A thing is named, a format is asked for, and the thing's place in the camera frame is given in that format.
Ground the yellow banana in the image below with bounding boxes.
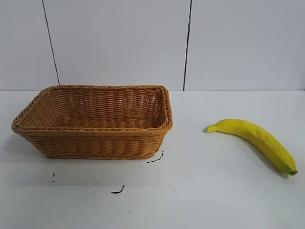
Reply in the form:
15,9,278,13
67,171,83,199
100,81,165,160
205,118,298,177

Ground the brown woven wicker basket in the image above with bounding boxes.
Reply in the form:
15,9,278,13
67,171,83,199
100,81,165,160
11,84,174,160

